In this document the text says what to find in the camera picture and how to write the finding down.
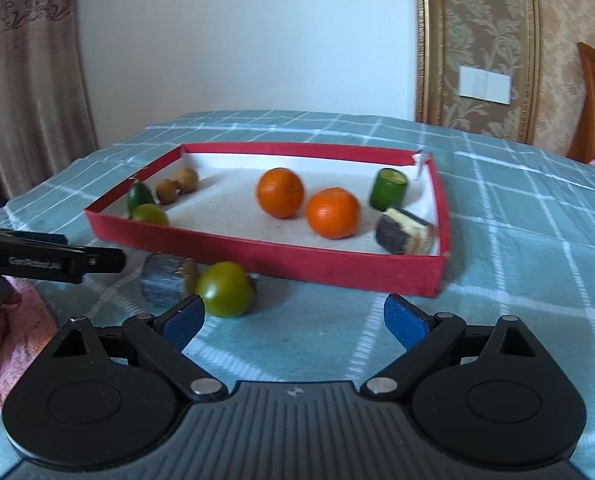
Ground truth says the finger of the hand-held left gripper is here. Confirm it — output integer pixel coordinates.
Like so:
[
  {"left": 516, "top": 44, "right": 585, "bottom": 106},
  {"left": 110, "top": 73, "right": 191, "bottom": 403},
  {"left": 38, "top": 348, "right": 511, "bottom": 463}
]
[
  {"left": 0, "top": 245, "right": 127, "bottom": 283},
  {"left": 0, "top": 226, "right": 69, "bottom": 248}
]

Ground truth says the yellow-green lime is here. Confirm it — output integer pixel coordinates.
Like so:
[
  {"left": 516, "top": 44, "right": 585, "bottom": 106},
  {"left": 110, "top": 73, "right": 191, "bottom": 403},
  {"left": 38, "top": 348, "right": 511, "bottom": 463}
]
[{"left": 132, "top": 203, "right": 170, "bottom": 227}]

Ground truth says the green unripe tangerine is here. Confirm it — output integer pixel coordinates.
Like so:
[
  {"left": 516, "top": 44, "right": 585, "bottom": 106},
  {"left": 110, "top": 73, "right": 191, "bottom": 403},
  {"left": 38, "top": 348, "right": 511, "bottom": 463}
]
[{"left": 196, "top": 261, "right": 257, "bottom": 319}]

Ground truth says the pink towel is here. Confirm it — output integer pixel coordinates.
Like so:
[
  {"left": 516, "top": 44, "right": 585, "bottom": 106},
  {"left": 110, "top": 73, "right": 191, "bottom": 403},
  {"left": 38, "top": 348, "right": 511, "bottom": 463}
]
[{"left": 0, "top": 276, "right": 61, "bottom": 411}]

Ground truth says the teal checked tablecloth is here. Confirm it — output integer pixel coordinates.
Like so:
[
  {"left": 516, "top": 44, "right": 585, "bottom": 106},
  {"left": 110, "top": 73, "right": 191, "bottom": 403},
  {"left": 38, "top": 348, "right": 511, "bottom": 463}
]
[{"left": 0, "top": 110, "right": 595, "bottom": 480}]

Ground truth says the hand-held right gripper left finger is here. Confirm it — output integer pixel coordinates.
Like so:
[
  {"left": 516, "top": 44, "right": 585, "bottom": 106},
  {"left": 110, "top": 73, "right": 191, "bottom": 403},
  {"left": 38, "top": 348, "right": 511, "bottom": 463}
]
[{"left": 52, "top": 294, "right": 228, "bottom": 402}]

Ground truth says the small dark green fruit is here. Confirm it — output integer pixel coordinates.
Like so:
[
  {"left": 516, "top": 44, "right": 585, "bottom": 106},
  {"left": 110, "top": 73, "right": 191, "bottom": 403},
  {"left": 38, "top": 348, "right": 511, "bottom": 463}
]
[{"left": 126, "top": 180, "right": 156, "bottom": 218}]

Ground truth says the orange tangerine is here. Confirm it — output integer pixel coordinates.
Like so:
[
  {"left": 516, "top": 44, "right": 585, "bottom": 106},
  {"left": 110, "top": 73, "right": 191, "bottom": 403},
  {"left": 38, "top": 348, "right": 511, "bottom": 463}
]
[
  {"left": 256, "top": 167, "right": 305, "bottom": 219},
  {"left": 306, "top": 187, "right": 361, "bottom": 240}
]

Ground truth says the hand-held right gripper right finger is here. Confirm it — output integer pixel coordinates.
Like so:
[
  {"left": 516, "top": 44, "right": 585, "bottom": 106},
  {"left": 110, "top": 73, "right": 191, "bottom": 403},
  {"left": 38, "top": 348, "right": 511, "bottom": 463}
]
[{"left": 360, "top": 292, "right": 541, "bottom": 401}]

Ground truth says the white wall switch plate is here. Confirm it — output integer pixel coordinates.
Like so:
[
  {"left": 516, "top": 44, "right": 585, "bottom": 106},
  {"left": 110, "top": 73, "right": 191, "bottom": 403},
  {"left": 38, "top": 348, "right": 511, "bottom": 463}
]
[{"left": 459, "top": 65, "right": 511, "bottom": 106}]

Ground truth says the beige patterned curtain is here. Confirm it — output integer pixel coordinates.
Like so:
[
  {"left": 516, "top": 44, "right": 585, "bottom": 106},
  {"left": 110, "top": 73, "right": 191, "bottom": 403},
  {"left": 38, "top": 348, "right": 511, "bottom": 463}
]
[{"left": 0, "top": 0, "right": 101, "bottom": 223}]

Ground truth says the cut green cucumber piece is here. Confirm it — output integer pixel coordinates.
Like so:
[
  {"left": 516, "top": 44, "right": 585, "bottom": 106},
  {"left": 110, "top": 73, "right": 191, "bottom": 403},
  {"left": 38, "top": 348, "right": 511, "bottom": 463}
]
[{"left": 369, "top": 167, "right": 409, "bottom": 212}]

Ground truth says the brown round longan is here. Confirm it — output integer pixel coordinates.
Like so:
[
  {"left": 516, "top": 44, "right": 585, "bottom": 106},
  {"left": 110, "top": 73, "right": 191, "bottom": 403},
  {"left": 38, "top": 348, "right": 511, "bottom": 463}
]
[
  {"left": 174, "top": 166, "right": 199, "bottom": 194},
  {"left": 156, "top": 179, "right": 181, "bottom": 205}
]

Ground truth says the red shallow cardboard box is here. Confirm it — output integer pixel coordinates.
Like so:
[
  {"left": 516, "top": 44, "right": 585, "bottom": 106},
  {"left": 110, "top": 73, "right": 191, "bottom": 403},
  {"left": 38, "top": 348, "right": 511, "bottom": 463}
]
[{"left": 85, "top": 142, "right": 451, "bottom": 298}]

